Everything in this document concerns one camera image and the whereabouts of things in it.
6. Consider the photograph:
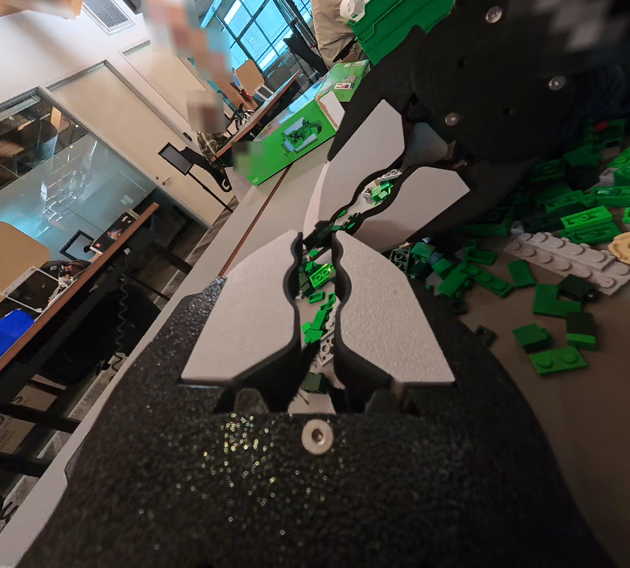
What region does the grey plate with holes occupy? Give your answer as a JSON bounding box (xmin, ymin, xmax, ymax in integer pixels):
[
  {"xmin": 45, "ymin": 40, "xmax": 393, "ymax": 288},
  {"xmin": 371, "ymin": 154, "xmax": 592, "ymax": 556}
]
[{"xmin": 317, "ymin": 329, "xmax": 339, "ymax": 368}]

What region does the green slope block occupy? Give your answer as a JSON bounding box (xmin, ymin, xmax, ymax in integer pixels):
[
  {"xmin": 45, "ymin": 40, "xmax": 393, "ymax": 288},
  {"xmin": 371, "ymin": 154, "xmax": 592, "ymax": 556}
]
[{"xmin": 512, "ymin": 324, "xmax": 553, "ymax": 353}]

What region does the dark toy box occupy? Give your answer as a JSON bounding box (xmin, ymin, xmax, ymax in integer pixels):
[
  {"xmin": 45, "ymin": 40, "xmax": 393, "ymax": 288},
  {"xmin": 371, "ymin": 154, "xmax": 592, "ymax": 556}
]
[{"xmin": 91, "ymin": 210, "xmax": 140, "ymax": 252}]

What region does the blue plastic bin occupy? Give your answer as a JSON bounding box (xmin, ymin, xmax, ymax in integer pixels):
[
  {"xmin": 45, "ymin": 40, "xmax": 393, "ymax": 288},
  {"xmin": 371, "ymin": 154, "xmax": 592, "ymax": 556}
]
[{"xmin": 0, "ymin": 308, "xmax": 36, "ymax": 358}]

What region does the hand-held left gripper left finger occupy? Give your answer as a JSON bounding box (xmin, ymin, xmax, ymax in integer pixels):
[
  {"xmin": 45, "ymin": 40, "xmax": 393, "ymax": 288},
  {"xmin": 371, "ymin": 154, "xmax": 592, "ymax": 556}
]
[{"xmin": 181, "ymin": 231, "xmax": 317, "ymax": 413}]

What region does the light grey long plate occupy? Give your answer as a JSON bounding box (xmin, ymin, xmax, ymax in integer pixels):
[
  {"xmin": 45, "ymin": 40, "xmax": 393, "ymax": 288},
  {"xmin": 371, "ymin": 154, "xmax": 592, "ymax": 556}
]
[{"xmin": 503, "ymin": 232, "xmax": 630, "ymax": 296}]

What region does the dark green brick assembly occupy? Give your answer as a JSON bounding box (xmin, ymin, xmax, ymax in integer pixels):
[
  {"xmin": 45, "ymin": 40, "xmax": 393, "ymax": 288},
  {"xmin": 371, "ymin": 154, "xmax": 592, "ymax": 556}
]
[{"xmin": 303, "ymin": 216, "xmax": 346, "ymax": 247}]

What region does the wall air vent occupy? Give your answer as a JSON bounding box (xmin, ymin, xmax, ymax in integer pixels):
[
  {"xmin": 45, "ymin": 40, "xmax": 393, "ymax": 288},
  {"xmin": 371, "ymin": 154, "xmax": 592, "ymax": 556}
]
[{"xmin": 81, "ymin": 0, "xmax": 136, "ymax": 35}]

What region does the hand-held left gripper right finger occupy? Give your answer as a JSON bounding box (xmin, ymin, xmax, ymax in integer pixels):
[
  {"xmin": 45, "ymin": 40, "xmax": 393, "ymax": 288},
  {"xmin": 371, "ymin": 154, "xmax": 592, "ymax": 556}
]
[{"xmin": 332, "ymin": 232, "xmax": 456, "ymax": 413}]

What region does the large window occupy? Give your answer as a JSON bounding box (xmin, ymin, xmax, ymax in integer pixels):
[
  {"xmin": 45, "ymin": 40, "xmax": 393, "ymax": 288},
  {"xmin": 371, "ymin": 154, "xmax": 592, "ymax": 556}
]
[{"xmin": 189, "ymin": 0, "xmax": 322, "ymax": 73}]

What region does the green flat tile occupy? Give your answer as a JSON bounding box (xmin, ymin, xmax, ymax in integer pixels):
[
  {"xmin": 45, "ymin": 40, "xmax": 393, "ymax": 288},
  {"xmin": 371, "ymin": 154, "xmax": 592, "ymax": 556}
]
[{"xmin": 507, "ymin": 260, "xmax": 537, "ymax": 289}]

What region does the dark green small block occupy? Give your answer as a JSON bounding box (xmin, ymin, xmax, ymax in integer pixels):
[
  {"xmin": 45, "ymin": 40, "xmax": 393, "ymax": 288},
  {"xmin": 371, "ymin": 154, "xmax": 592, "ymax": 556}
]
[{"xmin": 558, "ymin": 275, "xmax": 599, "ymax": 303}]

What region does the green L-shaped tile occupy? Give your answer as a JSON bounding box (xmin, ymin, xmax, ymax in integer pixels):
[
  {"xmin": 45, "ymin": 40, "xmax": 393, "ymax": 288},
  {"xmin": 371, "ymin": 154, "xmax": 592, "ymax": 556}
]
[{"xmin": 533, "ymin": 284, "xmax": 582, "ymax": 318}]

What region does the grey desk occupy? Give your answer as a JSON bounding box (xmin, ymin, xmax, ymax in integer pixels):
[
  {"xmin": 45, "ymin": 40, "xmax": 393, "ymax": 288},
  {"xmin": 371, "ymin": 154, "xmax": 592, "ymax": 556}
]
[{"xmin": 0, "ymin": 61, "xmax": 630, "ymax": 568}]

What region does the black tablet on stand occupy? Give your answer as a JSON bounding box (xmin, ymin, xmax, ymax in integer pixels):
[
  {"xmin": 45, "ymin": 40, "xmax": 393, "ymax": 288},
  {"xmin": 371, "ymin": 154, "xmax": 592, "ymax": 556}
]
[{"xmin": 158, "ymin": 142, "xmax": 233, "ymax": 213}]

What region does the pile of green toy bricks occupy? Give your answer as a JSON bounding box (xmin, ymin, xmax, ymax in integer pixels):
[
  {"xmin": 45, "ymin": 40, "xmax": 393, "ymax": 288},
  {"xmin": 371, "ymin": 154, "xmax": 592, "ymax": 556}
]
[{"xmin": 295, "ymin": 117, "xmax": 630, "ymax": 347}]

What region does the white door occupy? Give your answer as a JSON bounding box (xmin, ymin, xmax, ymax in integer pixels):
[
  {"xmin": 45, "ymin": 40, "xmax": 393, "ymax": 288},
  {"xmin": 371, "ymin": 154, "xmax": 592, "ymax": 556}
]
[
  {"xmin": 119, "ymin": 39, "xmax": 229, "ymax": 155},
  {"xmin": 48, "ymin": 61, "xmax": 232, "ymax": 230}
]

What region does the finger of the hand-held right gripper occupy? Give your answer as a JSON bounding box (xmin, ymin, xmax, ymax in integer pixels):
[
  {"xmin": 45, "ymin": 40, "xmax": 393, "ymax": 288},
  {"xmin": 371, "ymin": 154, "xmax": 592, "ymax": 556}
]
[
  {"xmin": 351, "ymin": 166, "xmax": 472, "ymax": 247},
  {"xmin": 304, "ymin": 99, "xmax": 406, "ymax": 238}
]

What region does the dark green and green block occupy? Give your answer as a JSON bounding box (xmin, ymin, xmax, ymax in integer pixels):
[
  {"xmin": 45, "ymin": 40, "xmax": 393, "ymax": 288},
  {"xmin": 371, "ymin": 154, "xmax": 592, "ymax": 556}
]
[{"xmin": 565, "ymin": 311, "xmax": 599, "ymax": 351}]

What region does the green two-stud plate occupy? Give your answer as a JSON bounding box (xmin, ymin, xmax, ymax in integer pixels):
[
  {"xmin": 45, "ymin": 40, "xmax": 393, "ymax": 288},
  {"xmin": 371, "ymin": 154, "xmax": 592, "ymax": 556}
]
[{"xmin": 529, "ymin": 346, "xmax": 589, "ymax": 377}]

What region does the green cardboard toy box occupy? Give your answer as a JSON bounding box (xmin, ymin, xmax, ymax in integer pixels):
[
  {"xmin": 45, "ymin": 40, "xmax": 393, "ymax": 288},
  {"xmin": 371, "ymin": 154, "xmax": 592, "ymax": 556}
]
[{"xmin": 243, "ymin": 59, "xmax": 371, "ymax": 186}]

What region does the small black monitor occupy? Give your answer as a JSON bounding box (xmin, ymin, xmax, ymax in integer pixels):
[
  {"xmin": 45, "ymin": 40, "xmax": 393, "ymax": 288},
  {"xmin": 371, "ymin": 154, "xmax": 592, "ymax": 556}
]
[{"xmin": 60, "ymin": 230, "xmax": 95, "ymax": 262}]

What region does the small tan board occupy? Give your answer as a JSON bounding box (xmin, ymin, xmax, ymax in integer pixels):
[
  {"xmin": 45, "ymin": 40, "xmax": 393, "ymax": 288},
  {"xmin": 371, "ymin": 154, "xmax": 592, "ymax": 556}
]
[{"xmin": 233, "ymin": 59, "xmax": 266, "ymax": 93}]

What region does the brown-top table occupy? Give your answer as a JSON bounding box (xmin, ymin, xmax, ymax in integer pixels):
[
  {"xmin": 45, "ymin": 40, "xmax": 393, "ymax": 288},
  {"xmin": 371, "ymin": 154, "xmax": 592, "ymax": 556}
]
[
  {"xmin": 0, "ymin": 202, "xmax": 193, "ymax": 480},
  {"xmin": 213, "ymin": 70, "xmax": 302, "ymax": 161}
]

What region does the coiled cable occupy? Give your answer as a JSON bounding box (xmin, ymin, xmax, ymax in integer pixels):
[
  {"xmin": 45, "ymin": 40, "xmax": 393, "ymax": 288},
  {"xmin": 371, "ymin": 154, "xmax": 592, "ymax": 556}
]
[{"xmin": 115, "ymin": 282, "xmax": 132, "ymax": 358}]

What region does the tan rounded board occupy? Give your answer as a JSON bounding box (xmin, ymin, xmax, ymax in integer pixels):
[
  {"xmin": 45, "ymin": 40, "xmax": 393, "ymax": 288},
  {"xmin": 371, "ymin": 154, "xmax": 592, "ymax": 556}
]
[{"xmin": 0, "ymin": 222, "xmax": 51, "ymax": 294}]

